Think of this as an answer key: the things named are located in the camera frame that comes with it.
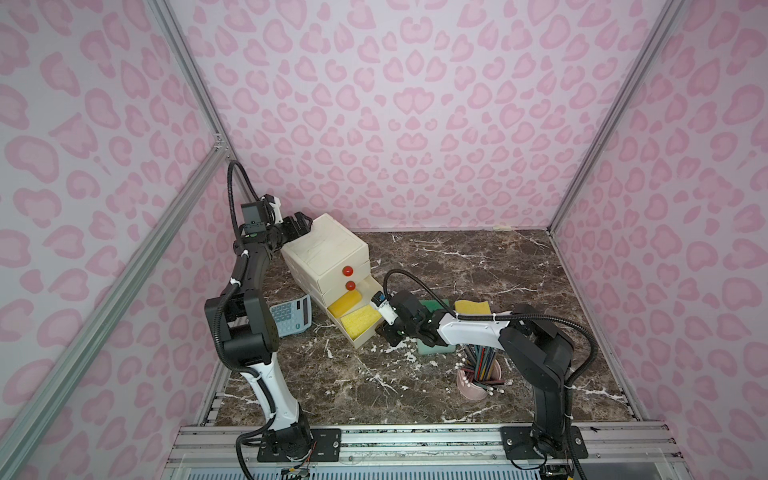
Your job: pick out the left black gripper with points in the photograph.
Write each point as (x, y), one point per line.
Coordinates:
(288, 228)

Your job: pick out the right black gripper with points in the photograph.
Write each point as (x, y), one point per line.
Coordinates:
(397, 321)

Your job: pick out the cream plastic drawer cabinet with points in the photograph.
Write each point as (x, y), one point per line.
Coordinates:
(328, 243)

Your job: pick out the yellow porous sponge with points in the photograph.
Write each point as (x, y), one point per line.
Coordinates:
(345, 303)
(359, 321)

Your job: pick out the cream bottom drawer red knob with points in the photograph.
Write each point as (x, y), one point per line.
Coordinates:
(367, 287)

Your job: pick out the green sponge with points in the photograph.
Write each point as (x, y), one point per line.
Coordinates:
(436, 308)

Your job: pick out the light mint sponge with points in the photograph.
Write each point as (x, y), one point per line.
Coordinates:
(425, 350)

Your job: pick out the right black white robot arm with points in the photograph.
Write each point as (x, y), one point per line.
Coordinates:
(549, 352)

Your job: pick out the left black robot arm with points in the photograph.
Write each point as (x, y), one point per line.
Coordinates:
(243, 329)

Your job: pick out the bundle of coloured pencils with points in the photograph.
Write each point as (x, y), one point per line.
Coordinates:
(478, 360)

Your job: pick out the light blue calculator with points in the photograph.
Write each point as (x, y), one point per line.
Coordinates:
(293, 317)

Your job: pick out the pink pencil cup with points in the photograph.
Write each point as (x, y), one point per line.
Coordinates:
(473, 391)

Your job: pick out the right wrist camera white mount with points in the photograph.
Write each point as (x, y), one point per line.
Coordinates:
(382, 305)

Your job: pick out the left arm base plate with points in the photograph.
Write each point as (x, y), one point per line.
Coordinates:
(297, 444)

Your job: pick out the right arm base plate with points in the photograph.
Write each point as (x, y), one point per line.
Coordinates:
(522, 444)

